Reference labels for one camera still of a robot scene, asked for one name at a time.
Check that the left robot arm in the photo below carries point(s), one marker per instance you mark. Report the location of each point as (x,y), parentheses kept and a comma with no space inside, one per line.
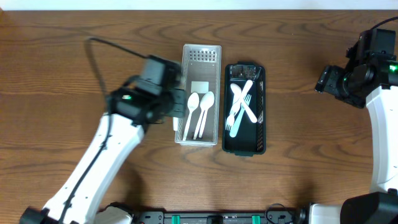
(119,132)

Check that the mint green plastic fork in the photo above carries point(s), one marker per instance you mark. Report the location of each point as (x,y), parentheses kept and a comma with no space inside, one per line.
(234,130)

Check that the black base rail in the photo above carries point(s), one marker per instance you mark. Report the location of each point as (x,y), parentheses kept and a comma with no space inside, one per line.
(276,213)

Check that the white plastic basket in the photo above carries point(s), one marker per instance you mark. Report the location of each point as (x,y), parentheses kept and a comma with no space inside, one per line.
(201,73)

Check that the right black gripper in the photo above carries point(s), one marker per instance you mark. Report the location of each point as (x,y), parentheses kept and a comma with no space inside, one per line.
(325,79)

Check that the white plastic utensil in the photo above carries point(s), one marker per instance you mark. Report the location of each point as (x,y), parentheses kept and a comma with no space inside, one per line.
(198,125)

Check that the white plastic fork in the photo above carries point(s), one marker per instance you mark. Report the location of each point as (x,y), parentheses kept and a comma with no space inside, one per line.
(230,118)

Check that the black plastic basket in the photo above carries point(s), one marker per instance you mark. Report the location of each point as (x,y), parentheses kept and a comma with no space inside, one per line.
(251,137)

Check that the white plastic spoon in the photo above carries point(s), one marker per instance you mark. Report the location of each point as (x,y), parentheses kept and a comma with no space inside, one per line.
(192,104)
(206,103)

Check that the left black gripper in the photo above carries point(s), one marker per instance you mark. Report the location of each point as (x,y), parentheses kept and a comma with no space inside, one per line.
(179,102)

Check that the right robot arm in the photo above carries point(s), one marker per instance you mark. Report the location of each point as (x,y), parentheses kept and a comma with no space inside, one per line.
(372,85)

